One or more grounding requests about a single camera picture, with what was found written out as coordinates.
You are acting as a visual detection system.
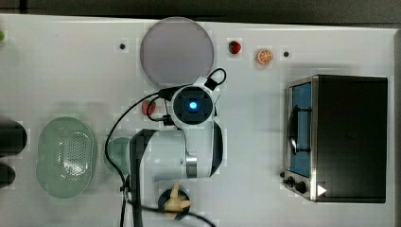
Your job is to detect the red strawberry near plate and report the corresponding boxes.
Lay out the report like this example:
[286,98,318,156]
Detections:
[229,41,241,55]

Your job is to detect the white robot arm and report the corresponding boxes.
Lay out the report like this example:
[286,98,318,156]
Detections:
[128,77,223,227]

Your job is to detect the grey round plate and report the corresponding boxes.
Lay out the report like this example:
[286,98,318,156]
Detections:
[140,17,214,87]

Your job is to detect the red strawberry mid table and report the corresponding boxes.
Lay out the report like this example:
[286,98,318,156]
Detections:
[142,99,156,115]

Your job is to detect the orange slice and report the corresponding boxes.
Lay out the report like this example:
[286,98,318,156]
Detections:
[255,49,273,64]

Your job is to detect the green strainer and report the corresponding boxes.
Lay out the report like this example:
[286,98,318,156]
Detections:
[36,116,96,199]

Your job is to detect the black toaster oven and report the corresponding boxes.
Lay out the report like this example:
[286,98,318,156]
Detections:
[280,75,389,203]

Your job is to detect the green object at table edge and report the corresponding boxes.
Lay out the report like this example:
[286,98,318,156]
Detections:
[0,31,5,42]

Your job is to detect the green mug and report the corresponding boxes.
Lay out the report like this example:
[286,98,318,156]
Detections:
[107,137,130,175]

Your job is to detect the peeled banana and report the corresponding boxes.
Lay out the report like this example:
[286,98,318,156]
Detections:
[164,182,194,219]

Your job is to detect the blue bowl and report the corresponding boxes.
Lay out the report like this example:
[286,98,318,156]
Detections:
[158,188,193,220]

